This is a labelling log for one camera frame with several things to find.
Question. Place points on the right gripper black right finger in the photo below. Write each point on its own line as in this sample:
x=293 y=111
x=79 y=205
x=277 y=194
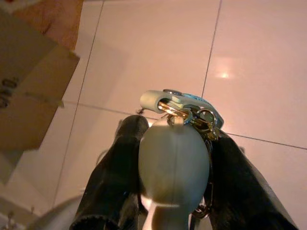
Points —
x=239 y=187

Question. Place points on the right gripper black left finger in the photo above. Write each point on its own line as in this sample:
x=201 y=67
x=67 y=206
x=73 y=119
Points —
x=112 y=172

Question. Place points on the keyring with white figurine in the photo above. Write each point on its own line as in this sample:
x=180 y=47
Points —
x=172 y=163

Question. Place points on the brown cardboard box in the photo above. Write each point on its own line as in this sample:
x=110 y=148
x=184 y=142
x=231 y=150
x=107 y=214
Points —
x=36 y=95

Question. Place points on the brown floor mat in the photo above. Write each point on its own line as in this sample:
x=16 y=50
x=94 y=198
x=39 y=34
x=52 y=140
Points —
x=60 y=24

